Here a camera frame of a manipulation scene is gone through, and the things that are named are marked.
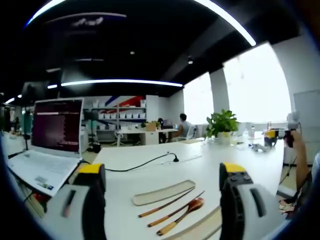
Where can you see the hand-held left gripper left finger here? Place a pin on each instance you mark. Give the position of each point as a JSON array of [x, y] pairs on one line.
[[75, 200]]

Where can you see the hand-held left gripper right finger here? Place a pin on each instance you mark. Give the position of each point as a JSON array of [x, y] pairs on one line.
[[250, 200]]

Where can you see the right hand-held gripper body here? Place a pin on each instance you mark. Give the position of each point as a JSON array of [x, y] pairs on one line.
[[292, 125]]

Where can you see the beige cutlery case base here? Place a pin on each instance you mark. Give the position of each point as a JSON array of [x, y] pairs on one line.
[[200, 226]]

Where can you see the brown wooden spoon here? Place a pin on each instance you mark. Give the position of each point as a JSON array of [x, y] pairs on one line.
[[182, 216]]

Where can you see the brown wooden chopstick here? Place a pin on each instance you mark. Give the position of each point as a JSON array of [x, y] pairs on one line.
[[172, 214], [165, 205]]

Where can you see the person's right hand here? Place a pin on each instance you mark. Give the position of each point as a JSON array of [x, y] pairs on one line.
[[298, 140]]

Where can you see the person's patterned clothing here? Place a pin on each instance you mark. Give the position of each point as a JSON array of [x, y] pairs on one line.
[[298, 197]]

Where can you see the green potted plant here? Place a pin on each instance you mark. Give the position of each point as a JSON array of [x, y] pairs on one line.
[[221, 123]]

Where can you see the white laptop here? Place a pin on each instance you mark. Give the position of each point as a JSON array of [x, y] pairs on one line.
[[53, 140]]

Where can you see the white swivel chair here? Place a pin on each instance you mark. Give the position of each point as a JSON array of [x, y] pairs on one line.
[[118, 137]]

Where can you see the black tripod stand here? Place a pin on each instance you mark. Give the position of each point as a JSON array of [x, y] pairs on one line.
[[26, 132]]

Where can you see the white office chair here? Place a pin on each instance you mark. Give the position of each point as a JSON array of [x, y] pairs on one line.
[[191, 132]]

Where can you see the white storage shelf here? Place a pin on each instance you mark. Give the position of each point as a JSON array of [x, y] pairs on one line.
[[120, 116]]

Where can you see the cardboard box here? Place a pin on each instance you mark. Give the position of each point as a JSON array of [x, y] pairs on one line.
[[150, 126]]

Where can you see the curved ceiling light strip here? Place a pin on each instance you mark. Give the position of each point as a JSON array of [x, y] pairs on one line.
[[232, 21]]

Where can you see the long ceiling light strip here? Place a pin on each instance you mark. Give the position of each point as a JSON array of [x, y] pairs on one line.
[[120, 82]]

